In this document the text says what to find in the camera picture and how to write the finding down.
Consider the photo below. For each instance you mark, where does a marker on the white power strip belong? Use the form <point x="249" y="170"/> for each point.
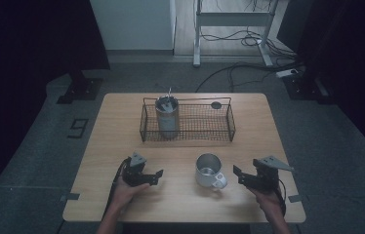
<point x="286" y="73"/>

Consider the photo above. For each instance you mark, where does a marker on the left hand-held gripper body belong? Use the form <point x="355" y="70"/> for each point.
<point x="134" y="174"/>

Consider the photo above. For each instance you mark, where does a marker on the black round sticker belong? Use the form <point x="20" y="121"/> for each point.
<point x="216" y="105"/>

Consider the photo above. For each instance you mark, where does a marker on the dark curtain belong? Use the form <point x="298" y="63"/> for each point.
<point x="349" y="65"/>
<point x="24" y="65"/>

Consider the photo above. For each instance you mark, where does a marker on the white metal desk frame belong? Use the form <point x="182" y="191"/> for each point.
<point x="232" y="19"/>

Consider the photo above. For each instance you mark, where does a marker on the grey tape piece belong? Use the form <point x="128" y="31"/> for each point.
<point x="295" y="198"/>
<point x="70" y="196"/>

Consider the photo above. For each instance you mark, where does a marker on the person's right hand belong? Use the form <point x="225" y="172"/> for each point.
<point x="268" y="200"/>

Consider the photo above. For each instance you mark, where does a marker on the black stand base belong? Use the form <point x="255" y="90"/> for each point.
<point x="304" y="87"/>
<point x="81" y="89"/>

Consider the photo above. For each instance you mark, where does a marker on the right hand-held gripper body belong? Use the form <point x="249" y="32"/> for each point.
<point x="266" y="177"/>

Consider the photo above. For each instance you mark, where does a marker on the steel thermos bottle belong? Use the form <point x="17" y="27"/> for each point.
<point x="167" y="122"/>

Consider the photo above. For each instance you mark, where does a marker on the white panel board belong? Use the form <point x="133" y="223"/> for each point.
<point x="135" y="24"/>

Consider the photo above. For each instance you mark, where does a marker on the person's left hand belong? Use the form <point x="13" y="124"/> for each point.
<point x="125" y="195"/>

